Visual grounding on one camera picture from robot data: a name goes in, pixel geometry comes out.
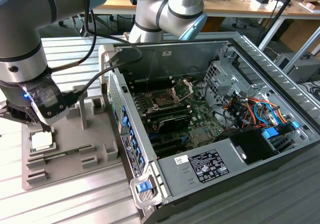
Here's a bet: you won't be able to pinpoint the metal disk bay cage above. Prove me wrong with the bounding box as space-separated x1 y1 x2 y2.
202 43 253 105

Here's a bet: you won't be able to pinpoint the black plastic fan shroud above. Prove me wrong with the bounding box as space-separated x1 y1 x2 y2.
216 128 279 166

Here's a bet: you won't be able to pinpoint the open grey PC case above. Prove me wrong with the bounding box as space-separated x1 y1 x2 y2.
98 30 320 224

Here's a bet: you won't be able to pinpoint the hard disk in blue carrier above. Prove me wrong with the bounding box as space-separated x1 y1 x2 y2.
261 120 301 155

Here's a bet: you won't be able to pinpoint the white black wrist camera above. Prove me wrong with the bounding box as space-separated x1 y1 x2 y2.
21 75 71 126

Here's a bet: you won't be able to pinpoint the small open cardboard box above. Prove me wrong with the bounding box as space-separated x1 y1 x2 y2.
299 0 318 14

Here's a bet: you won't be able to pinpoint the green RAM stick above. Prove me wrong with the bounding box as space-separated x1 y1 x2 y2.
42 146 85 159

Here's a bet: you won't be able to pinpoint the silver square CPU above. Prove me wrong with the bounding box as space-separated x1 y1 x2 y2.
30 130 55 152

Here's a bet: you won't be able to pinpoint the grey chipset heatsink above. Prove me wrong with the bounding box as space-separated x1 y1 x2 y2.
189 128 209 145

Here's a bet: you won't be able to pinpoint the grey computer box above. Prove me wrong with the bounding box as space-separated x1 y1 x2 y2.
273 51 320 84

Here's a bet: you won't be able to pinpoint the orange yellow power wires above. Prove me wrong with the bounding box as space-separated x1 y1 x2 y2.
223 96 291 130

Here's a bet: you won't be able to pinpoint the black slanted pole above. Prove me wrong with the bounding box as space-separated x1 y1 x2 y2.
256 0 304 44

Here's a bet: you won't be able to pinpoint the black RAM slot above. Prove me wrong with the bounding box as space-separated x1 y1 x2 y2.
144 102 188 115
147 107 192 121

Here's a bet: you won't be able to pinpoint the thin black cable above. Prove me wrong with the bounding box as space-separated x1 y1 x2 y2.
48 0 98 72

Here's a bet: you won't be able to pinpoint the green motherboard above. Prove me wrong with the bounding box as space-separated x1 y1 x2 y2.
128 75 227 160

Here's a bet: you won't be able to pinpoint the thick black camera cable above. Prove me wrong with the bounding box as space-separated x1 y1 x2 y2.
61 0 144 102

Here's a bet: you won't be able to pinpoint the black cable coil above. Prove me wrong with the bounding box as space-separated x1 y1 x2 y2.
307 81 320 102

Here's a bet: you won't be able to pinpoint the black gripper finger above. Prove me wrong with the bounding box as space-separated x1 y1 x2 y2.
0 100 13 119
39 120 53 135

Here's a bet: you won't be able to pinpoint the grey power supply with labels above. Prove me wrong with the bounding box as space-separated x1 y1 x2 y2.
156 136 248 198

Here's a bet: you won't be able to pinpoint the CPU socket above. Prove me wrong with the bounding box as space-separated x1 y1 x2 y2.
149 90 180 111

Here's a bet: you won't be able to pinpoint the metal socket cover frame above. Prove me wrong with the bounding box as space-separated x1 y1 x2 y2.
170 79 195 103

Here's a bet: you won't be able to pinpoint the black expansion slot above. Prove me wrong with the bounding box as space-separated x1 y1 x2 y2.
154 144 188 158
151 136 186 148

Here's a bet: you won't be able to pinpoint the grey plastic parts rack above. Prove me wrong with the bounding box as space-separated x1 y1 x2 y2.
21 84 124 191

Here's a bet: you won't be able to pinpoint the black office chair base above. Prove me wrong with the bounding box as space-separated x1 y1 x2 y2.
58 13 118 37

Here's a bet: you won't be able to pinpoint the brown cardboard box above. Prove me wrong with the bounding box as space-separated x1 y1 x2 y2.
279 18 320 54

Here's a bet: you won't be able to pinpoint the black graphics card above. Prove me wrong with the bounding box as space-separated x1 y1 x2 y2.
152 113 193 135

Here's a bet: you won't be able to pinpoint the blue wire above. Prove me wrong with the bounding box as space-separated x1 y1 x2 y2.
252 100 280 128

